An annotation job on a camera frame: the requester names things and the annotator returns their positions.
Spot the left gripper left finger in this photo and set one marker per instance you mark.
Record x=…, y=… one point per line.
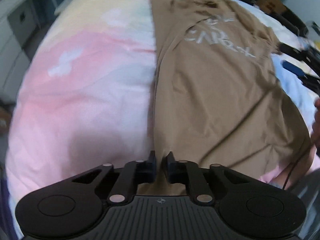
x=119, y=185

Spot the tan printed t-shirt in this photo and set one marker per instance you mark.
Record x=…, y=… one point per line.
x=217, y=96

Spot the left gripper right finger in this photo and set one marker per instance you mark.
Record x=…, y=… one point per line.
x=202, y=185

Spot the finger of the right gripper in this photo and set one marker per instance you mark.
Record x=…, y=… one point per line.
x=293, y=69
x=292, y=52

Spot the brown paper bag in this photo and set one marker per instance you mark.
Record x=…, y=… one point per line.
x=269, y=6

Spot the pastel rainbow bed sheet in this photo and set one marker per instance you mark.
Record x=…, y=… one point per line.
x=88, y=99

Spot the person's right hand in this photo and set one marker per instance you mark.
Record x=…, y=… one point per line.
x=315, y=135

